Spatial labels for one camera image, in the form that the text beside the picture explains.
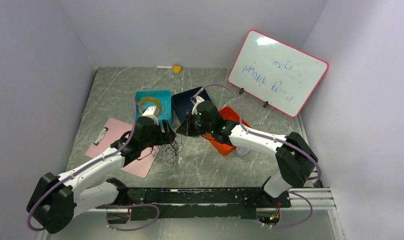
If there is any clear plastic cup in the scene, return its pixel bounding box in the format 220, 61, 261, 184
236, 146, 250, 158

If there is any pink framed whiteboard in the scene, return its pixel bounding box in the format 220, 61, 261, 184
228, 30, 329, 118

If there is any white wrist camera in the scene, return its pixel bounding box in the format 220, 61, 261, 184
142, 105, 159, 125
190, 96, 205, 115

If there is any teal plastic tray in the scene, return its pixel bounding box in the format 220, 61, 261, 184
135, 90, 173, 125

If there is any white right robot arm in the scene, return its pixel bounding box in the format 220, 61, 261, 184
176, 100, 319, 207

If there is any orange plastic tray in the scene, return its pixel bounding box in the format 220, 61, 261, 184
203, 106, 240, 156

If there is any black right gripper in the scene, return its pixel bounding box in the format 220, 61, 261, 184
176, 110, 214, 137

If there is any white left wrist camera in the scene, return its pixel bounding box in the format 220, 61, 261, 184
142, 105, 159, 125

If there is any white marker pen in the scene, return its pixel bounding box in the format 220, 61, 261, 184
156, 65, 173, 69

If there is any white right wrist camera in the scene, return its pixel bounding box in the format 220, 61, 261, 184
190, 96, 205, 115

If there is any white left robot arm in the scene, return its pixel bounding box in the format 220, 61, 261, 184
26, 116, 176, 234

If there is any yellow block eraser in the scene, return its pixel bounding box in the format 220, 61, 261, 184
172, 65, 182, 74

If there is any white cable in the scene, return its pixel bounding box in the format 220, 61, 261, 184
152, 144, 183, 174

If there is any yellow coiled cable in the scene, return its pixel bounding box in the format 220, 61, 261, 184
138, 96, 165, 117

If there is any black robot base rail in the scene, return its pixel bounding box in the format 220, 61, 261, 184
107, 178, 291, 221

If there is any pink clipboard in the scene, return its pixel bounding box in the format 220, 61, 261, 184
85, 118, 159, 179

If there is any navy blue plastic tray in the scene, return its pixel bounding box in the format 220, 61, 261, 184
171, 86, 202, 124

